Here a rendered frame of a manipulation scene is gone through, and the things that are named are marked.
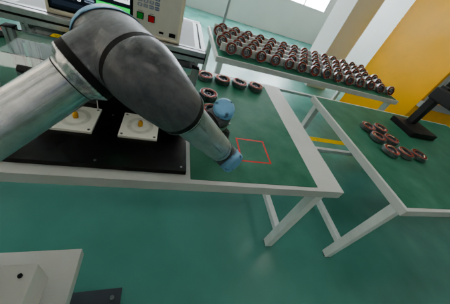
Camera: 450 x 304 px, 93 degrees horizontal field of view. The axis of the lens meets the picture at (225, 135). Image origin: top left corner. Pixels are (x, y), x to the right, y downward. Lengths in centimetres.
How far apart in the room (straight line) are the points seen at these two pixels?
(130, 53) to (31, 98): 17
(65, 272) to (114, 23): 59
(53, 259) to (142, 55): 58
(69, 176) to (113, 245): 76
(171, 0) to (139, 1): 11
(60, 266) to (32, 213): 102
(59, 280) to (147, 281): 80
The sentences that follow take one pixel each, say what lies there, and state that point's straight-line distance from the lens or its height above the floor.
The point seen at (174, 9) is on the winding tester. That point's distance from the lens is 90.
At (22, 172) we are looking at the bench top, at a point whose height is 75.
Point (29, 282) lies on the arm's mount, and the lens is 64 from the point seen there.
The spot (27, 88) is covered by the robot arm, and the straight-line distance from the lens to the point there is 43.
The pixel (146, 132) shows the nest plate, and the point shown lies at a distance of 96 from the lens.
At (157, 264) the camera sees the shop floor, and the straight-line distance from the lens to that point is 150.
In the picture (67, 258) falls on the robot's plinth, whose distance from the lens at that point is 74.
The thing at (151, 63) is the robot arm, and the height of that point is 129.
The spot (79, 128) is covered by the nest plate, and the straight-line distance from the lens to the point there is 98.
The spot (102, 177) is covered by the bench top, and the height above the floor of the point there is 75.
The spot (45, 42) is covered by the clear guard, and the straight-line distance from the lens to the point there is 91.
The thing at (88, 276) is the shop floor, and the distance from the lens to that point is 151.
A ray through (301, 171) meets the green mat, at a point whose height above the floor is 75.
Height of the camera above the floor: 143
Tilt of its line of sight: 38 degrees down
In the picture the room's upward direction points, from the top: 22 degrees clockwise
